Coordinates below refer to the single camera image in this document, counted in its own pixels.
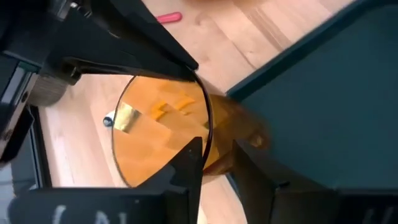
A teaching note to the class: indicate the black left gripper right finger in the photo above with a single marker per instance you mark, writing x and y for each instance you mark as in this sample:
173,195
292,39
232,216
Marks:
258,199

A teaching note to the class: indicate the dark green serving tray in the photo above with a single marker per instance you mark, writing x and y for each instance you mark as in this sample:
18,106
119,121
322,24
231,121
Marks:
326,109

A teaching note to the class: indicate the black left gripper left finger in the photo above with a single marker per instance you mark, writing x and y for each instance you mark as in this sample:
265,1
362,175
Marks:
174,199

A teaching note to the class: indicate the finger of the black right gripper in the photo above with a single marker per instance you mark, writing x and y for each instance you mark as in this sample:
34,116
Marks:
118,57
155,34

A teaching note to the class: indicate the black aluminium table frame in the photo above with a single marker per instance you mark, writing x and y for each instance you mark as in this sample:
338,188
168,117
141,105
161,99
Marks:
43,146

